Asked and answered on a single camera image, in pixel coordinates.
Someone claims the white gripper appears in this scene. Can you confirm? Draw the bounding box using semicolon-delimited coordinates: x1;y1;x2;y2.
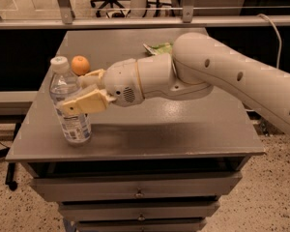
59;59;144;116

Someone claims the clear plastic water bottle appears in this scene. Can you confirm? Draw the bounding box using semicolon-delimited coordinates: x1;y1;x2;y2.
48;55;93;147

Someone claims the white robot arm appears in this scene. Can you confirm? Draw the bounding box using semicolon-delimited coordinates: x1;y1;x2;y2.
59;32;290;136

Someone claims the orange fruit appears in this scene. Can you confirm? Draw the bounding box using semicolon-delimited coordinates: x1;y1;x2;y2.
71;55;90;75

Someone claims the green chip bag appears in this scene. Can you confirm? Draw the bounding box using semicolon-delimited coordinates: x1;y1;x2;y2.
143;43;173;56

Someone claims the grey drawer cabinet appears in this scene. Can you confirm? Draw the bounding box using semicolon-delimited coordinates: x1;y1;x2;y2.
5;27;266;232

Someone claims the black stand leg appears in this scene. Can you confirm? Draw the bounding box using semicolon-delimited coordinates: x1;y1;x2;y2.
0;123;21;191

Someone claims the metal railing frame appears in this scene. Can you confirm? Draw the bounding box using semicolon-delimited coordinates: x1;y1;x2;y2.
0;0;290;30

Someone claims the white cable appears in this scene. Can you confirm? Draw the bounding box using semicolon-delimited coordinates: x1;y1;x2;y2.
256;13;283;70

